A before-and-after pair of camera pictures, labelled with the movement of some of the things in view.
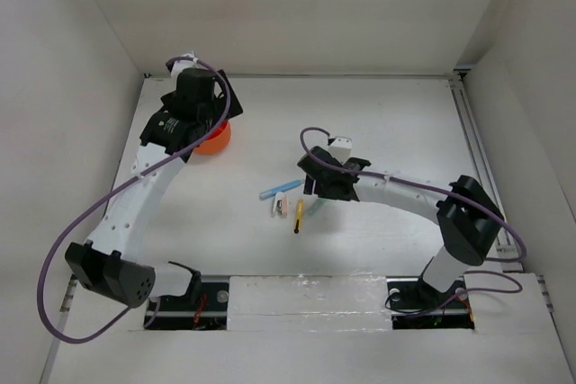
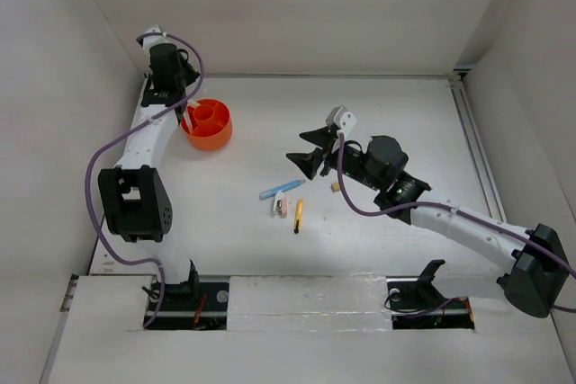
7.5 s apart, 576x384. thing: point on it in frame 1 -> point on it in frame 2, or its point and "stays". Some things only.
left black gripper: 220,105 -> 191,75
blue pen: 265,194 stays
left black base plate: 167,312 stays
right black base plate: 415,304 stays
